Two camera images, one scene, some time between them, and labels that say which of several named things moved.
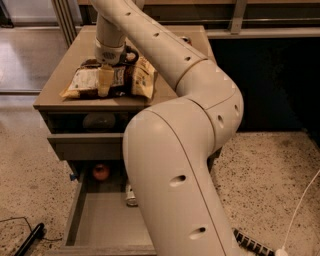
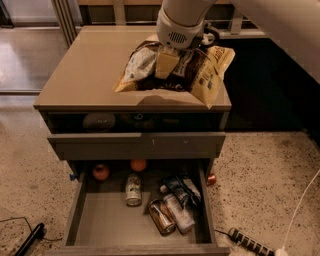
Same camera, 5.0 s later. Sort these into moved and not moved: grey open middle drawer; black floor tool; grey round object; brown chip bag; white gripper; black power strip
Moved: white gripper; brown chip bag
Not moved: black floor tool; grey round object; grey open middle drawer; black power strip
